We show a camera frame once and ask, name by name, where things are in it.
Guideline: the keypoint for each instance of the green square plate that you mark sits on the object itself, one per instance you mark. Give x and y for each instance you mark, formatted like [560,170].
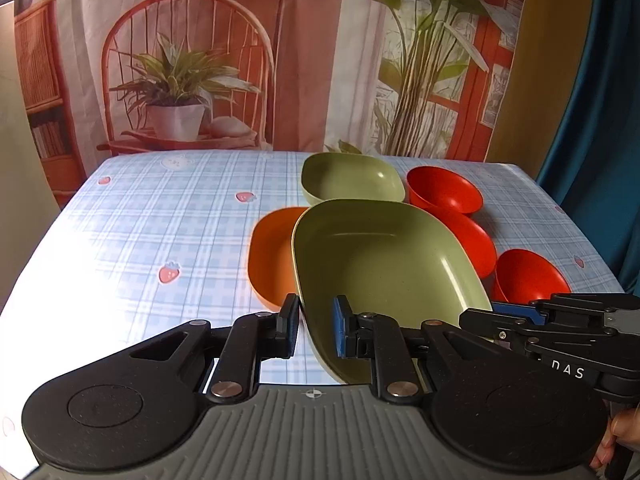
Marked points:
[329,176]
[386,258]

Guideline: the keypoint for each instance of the near red bowl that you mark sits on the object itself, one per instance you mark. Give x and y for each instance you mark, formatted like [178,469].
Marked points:
[522,276]

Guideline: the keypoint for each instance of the person's right hand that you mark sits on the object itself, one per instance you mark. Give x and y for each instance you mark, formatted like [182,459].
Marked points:
[624,428]

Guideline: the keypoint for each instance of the orange square plate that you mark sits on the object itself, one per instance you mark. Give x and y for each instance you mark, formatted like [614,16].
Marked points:
[269,263]

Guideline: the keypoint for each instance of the middle red bowl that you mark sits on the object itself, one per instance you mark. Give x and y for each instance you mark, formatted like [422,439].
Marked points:
[475,241]

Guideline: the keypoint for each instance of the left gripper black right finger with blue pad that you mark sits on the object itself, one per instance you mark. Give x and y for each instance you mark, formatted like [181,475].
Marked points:
[490,406]

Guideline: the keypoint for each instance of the far red bowl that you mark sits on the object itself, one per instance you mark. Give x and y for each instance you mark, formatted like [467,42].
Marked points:
[432,187]

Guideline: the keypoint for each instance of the printed room backdrop cloth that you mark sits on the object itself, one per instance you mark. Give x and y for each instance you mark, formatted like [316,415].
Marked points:
[412,78]

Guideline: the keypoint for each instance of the blue checked tablecloth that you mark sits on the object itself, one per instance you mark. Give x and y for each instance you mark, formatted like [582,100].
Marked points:
[154,240]

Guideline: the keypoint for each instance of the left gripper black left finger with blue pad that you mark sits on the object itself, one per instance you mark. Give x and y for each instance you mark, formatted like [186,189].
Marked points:
[140,403]

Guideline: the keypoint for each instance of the red bowl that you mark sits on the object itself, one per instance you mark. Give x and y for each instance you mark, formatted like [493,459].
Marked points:
[432,187]
[475,241]
[522,276]

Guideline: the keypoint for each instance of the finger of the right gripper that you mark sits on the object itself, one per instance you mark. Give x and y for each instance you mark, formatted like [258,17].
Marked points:
[501,328]
[520,311]

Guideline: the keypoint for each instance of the teal curtain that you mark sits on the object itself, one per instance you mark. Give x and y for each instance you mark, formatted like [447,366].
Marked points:
[592,168]

